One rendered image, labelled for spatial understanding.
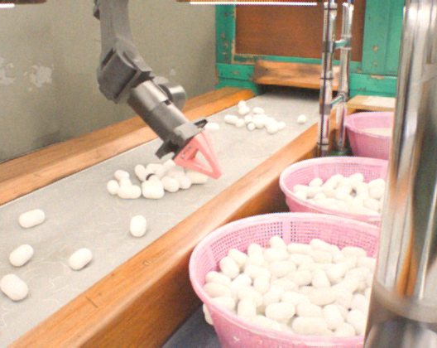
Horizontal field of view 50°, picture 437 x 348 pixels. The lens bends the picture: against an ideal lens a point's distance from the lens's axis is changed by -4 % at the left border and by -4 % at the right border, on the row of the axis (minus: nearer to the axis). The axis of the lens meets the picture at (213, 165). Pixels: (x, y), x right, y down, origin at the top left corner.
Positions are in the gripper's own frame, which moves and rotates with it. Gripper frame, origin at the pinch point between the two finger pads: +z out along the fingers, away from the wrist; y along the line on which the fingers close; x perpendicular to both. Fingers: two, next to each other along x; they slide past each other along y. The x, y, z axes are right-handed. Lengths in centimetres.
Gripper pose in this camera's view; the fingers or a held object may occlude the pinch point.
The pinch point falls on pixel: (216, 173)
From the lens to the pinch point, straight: 82.3
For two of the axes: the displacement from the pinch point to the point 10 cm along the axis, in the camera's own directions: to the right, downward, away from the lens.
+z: 6.9, 7.2, -1.2
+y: 4.5, -2.9, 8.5
